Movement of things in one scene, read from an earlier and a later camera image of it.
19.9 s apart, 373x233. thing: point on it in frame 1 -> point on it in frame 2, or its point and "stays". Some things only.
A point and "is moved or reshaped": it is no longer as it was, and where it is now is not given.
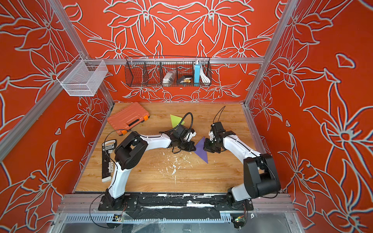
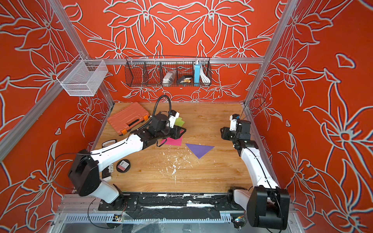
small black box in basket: x=185 y=79 stays
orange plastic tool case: x=125 y=119 stays
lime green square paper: x=175 y=120 stays
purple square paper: x=200 y=151 is moved or reshaped
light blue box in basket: x=197 y=70 stays
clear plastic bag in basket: x=168 y=78 stays
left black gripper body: x=185 y=145 -> x=168 y=132
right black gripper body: x=211 y=146 -> x=228 y=135
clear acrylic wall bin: x=82 y=77 stays
